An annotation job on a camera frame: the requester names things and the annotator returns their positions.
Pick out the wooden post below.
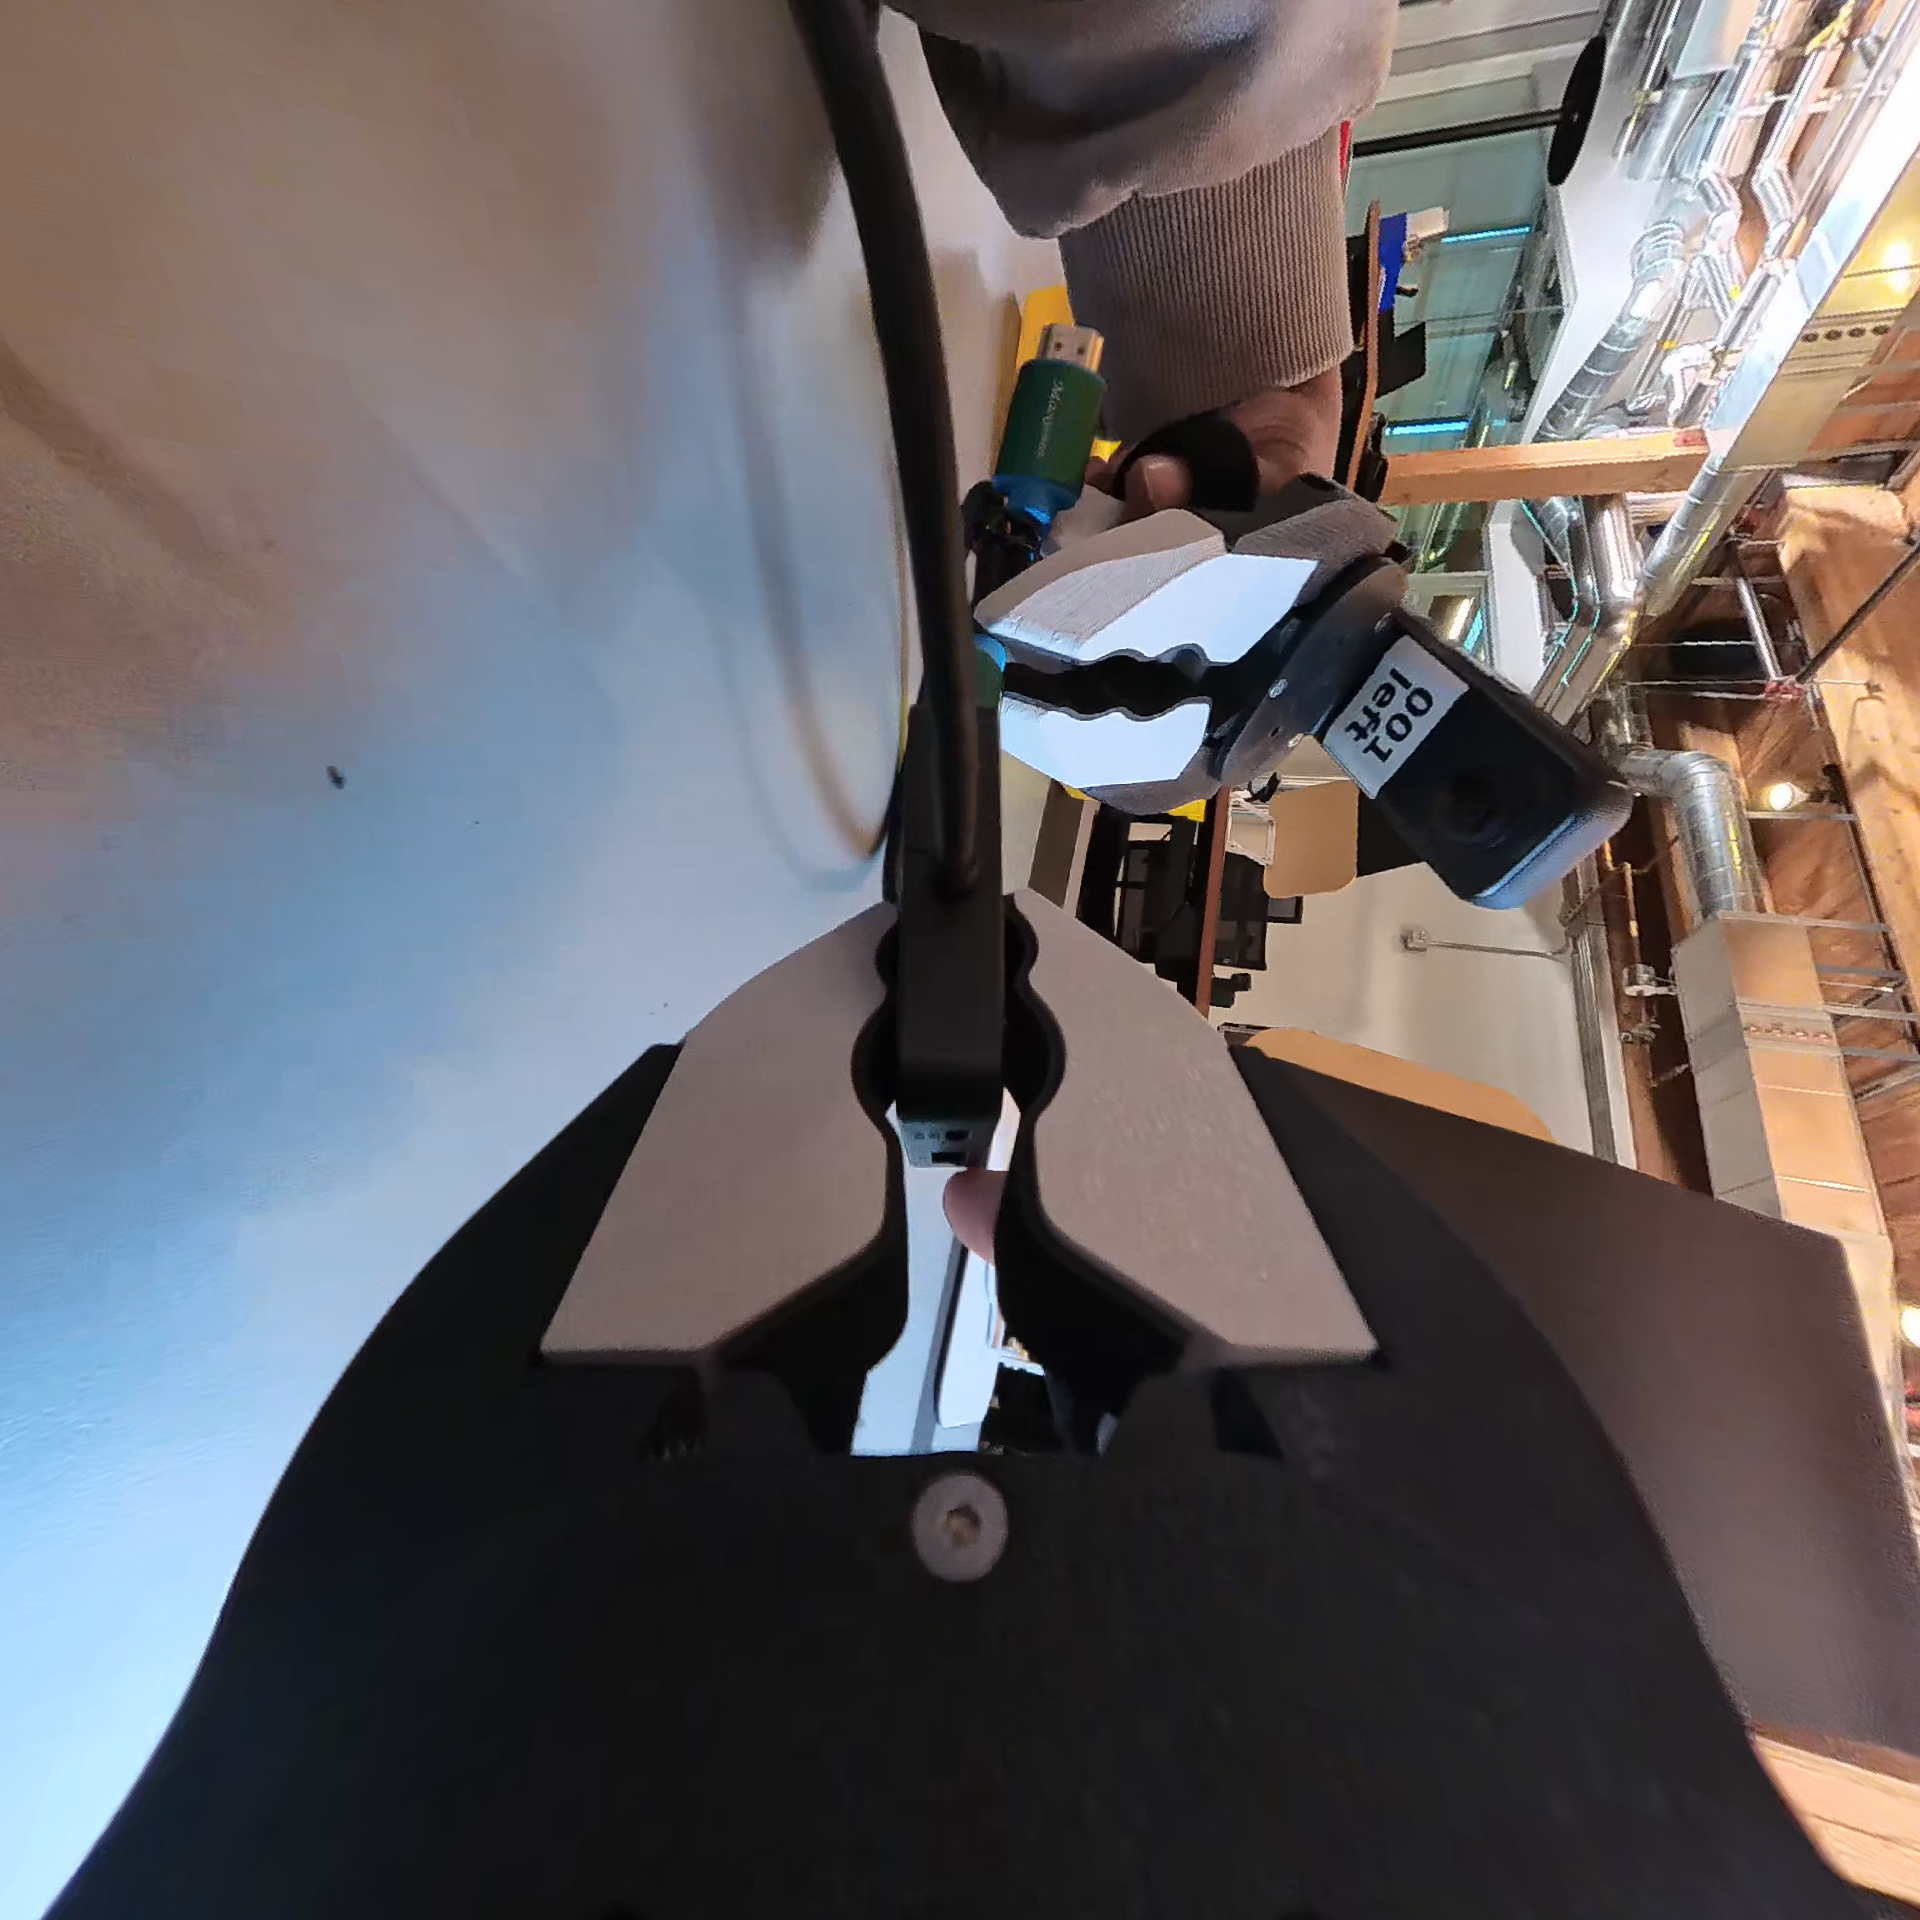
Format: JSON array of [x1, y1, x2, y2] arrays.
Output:
[[1381, 431, 1712, 505]]

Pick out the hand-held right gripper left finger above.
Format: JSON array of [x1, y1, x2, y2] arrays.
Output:
[[542, 901, 912, 1383]]

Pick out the silver air duct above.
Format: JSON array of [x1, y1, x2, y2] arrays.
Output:
[[1531, 0, 1808, 938]]

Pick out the person's left forearm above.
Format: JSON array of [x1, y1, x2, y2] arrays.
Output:
[[887, 0, 1396, 437]]

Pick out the black adapter cable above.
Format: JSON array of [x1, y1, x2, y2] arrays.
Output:
[[785, 0, 1022, 1173]]

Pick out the person's left hand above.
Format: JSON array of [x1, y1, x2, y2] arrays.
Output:
[[1103, 375, 1357, 519]]

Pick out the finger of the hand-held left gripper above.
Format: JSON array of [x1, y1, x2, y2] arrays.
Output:
[[973, 499, 1401, 683], [995, 667, 1239, 811]]

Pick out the braided hdmi cable green plugs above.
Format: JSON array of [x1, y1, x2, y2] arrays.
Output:
[[967, 323, 1116, 602]]

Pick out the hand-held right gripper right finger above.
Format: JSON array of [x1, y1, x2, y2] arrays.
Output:
[[999, 891, 1384, 1383]]

